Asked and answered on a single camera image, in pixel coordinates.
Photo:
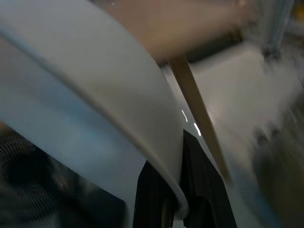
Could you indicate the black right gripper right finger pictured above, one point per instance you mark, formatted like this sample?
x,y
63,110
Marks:
x,y
206,190

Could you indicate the black floor mat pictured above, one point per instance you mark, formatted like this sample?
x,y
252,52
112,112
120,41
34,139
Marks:
x,y
47,185

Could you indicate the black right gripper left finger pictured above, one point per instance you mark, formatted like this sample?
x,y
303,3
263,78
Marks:
x,y
152,202

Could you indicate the dark brown wooden table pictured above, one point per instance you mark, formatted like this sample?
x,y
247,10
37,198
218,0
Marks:
x,y
190,28

